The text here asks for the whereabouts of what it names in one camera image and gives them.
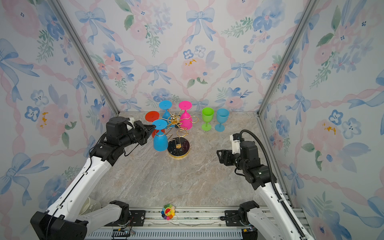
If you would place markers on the green wine glass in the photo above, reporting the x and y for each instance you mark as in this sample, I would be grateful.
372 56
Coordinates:
207 116

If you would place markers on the gold wire glass rack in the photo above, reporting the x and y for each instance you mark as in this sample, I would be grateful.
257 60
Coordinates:
179 146

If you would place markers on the blue wine glass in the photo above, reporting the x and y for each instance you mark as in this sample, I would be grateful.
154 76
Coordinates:
165 105
160 139

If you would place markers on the rainbow flower toy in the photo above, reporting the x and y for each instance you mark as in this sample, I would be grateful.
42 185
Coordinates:
168 212

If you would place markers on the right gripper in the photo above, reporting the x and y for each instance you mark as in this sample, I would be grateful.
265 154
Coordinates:
227 155

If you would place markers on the left frame post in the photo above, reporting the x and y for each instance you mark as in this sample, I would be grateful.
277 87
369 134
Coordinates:
64 19

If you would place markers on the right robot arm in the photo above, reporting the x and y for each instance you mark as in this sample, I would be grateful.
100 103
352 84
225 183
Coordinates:
245 157

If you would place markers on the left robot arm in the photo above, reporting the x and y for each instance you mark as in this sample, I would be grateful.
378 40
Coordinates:
62 220

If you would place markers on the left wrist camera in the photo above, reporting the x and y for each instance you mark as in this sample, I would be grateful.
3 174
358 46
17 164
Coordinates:
130 123

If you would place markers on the pink wine glass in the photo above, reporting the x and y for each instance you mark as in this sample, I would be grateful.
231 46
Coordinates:
185 115

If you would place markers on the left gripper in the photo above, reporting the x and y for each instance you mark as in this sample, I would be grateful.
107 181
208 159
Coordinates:
146 130

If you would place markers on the frame post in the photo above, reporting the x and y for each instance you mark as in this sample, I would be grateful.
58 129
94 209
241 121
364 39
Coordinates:
291 47
64 19

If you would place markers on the red wine glass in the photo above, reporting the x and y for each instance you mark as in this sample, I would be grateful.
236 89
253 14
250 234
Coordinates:
151 117

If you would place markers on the right frame post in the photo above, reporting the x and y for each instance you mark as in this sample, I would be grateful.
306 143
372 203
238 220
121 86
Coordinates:
291 47

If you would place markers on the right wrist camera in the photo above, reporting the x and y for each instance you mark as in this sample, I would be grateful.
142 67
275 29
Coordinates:
235 141

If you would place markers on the teal wine glass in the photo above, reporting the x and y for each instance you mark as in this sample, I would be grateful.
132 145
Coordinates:
222 117

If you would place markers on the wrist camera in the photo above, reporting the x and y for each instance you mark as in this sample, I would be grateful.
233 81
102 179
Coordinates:
130 123
235 141

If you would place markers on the aluminium mounting rail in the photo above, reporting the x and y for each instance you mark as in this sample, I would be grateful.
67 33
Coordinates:
186 223

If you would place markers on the white paper cup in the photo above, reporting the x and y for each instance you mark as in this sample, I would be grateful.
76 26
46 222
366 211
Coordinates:
89 206

